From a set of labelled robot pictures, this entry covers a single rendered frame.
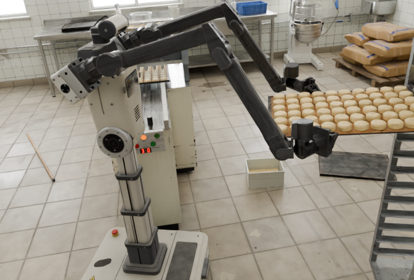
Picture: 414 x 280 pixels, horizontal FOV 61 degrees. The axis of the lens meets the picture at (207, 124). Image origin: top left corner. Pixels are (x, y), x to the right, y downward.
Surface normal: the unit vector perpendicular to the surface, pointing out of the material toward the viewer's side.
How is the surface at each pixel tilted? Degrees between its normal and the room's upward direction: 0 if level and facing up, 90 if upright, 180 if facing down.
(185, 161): 90
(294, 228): 0
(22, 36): 90
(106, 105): 90
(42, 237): 0
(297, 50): 90
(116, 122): 101
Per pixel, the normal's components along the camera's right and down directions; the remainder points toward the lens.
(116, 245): -0.06, -0.89
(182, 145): 0.14, 0.44
